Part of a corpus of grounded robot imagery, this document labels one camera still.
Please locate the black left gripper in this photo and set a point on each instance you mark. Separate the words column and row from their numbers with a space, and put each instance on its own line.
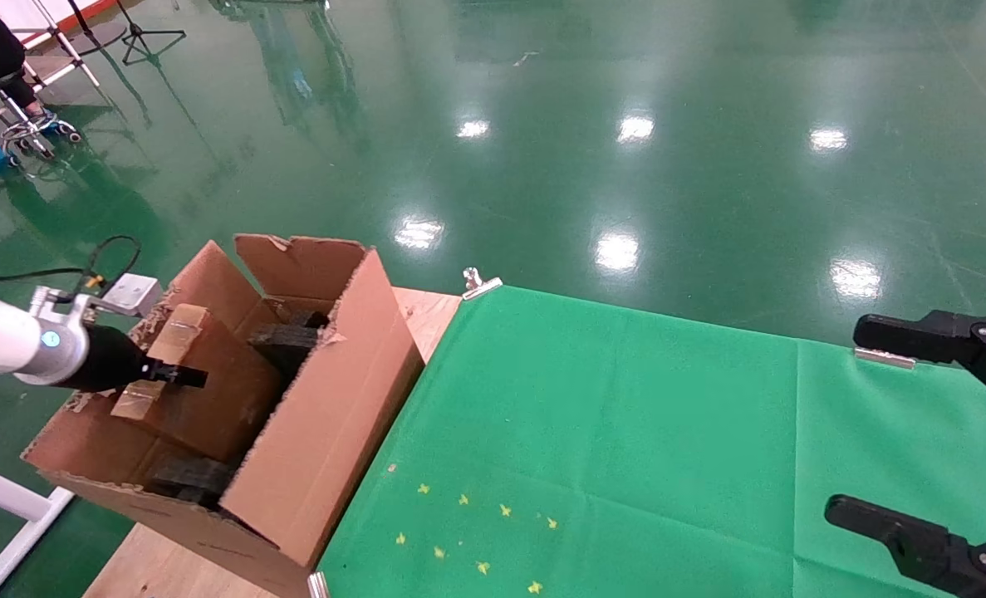
column 106, row 361

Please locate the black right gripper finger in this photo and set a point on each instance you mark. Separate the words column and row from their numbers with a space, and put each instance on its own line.
column 916, row 544
column 958, row 336

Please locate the small brown taped cardboard box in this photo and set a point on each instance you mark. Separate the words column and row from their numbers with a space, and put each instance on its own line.
column 218, row 407

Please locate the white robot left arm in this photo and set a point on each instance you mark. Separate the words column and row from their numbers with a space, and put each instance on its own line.
column 2, row 340

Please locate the large open cardboard carton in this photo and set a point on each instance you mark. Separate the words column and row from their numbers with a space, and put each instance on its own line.
column 335, row 415

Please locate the silver metal binder clip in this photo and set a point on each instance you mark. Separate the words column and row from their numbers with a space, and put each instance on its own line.
column 480, row 284
column 885, row 358
column 319, row 585

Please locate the black foam block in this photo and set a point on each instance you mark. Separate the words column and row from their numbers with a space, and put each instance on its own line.
column 193, row 477
column 289, row 340

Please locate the wheeled metal stool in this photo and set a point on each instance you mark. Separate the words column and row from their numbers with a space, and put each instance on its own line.
column 36, row 124

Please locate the green tablecloth with star marks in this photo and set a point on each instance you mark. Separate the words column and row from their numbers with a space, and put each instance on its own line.
column 625, row 432

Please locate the black tripod stand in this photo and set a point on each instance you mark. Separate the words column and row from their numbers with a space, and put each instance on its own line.
column 139, row 37

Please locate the black round-base stand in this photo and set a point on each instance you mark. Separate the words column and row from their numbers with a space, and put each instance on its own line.
column 102, row 35

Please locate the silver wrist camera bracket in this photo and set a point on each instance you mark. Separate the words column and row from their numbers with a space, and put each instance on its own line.
column 131, row 292

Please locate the white metal floor frame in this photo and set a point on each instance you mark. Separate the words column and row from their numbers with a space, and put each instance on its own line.
column 11, row 498

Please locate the white folding easel frame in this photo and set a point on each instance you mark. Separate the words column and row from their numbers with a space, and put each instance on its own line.
column 65, row 50

